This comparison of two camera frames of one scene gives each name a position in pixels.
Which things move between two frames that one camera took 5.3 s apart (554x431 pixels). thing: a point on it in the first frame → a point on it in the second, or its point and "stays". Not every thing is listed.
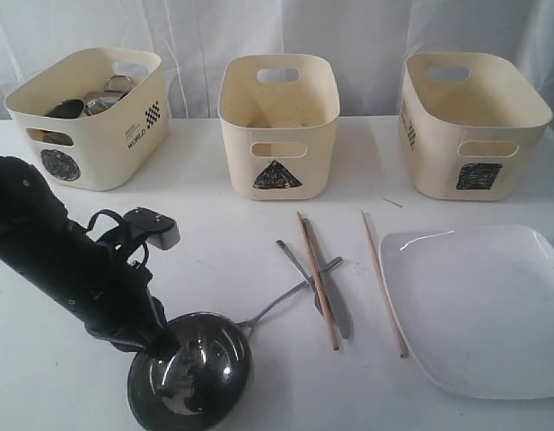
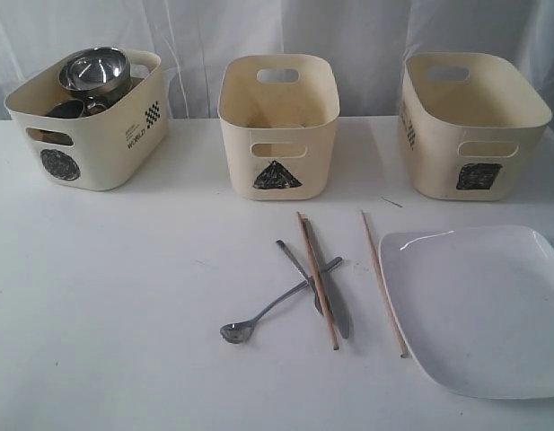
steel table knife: [338, 308] stays
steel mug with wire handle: [73, 109] stays
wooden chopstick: [319, 285] stays
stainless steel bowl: [202, 386] → [100, 73]
